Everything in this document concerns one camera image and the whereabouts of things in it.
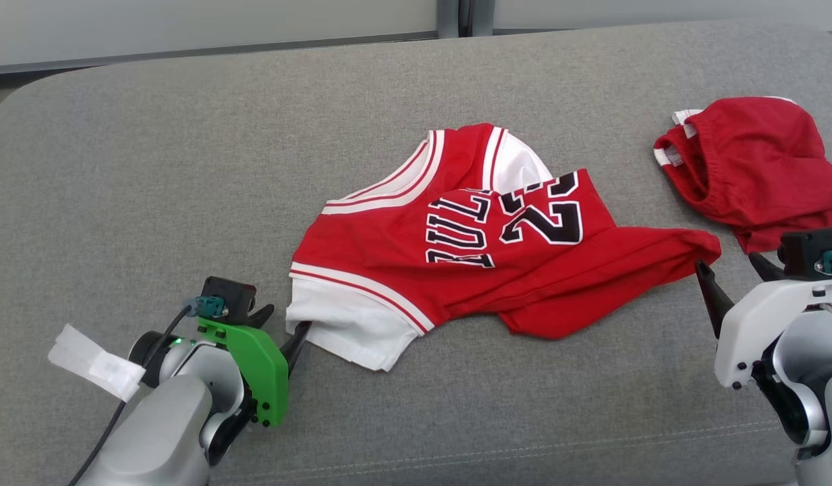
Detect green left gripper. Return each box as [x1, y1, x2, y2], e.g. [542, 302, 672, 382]
[198, 304, 314, 428]

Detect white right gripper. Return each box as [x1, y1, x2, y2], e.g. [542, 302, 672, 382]
[695, 252, 832, 390]

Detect red shorts with white stripe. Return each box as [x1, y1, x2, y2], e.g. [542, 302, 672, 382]
[654, 97, 832, 254]

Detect red white basketball jersey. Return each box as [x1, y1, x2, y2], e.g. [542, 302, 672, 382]
[285, 123, 722, 372]

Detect grey fabric sofa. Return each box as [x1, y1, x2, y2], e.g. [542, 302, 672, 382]
[0, 19, 832, 486]

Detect teal left cable connector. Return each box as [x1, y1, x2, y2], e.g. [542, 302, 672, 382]
[193, 296, 229, 320]

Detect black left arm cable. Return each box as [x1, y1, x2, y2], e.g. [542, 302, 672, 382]
[67, 304, 200, 486]

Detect white left cable tag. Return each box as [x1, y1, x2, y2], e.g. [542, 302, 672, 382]
[48, 323, 147, 403]

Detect grey metal partition post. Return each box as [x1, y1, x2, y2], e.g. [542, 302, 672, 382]
[436, 0, 495, 39]

